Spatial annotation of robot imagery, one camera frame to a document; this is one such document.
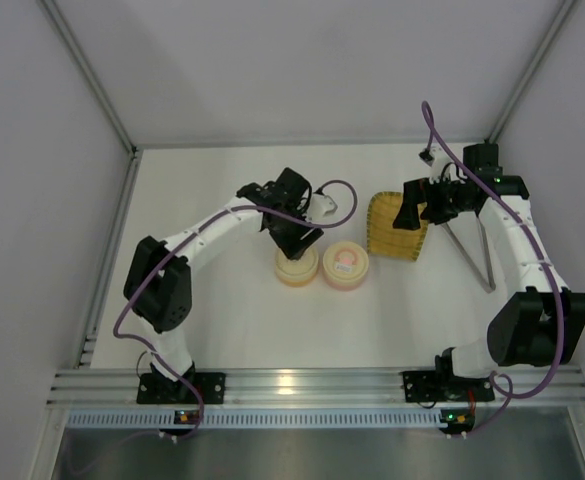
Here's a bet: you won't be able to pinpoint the right aluminium frame post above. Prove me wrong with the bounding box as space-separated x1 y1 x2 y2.
483 0 581 144

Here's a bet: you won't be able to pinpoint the slotted grey cable duct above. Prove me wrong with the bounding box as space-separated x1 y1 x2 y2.
66 408 448 430

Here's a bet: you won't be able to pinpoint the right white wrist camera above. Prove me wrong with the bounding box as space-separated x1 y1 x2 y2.
419 147 455 183

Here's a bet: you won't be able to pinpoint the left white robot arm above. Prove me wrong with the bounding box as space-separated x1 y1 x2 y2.
113 168 336 403

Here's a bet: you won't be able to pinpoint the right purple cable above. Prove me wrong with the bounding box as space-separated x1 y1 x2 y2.
420 100 569 441

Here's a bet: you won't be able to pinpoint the pink lunch bowl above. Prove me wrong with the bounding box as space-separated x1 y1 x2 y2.
322 270 367 291

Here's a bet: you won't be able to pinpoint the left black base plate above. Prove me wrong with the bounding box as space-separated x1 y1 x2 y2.
136 371 226 405

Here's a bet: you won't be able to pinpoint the aluminium frame post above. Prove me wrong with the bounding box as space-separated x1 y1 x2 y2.
483 0 581 144
38 0 138 154

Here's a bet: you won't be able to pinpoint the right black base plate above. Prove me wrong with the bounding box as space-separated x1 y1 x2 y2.
401 370 495 404

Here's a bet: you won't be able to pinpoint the yellow woven tray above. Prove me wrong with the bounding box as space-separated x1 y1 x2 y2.
366 191 428 262

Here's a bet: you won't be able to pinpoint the purple cable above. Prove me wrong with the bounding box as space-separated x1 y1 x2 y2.
113 179 359 441
420 100 569 441

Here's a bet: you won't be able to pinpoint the cream lid orange knob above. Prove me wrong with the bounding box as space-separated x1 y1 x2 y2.
275 247 319 277

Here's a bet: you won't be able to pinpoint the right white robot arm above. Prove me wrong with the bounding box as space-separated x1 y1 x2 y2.
393 143 585 400

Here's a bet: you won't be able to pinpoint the aluminium mounting rail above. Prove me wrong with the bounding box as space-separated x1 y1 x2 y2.
46 365 585 407

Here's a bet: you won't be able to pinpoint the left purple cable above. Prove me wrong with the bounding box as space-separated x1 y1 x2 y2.
113 179 359 441

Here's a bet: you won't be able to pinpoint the cream lid pink knob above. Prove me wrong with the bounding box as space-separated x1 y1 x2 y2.
322 241 369 276

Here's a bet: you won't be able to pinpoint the yellow lunch bowl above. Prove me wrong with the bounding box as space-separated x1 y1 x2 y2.
276 272 317 288

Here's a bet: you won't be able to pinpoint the left aluminium frame post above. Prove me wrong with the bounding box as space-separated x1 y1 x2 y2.
38 0 138 154

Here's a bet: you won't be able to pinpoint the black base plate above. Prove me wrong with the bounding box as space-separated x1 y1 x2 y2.
136 371 226 405
401 370 495 404

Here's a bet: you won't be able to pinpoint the metal tongs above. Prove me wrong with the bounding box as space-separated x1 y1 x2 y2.
442 217 496 294

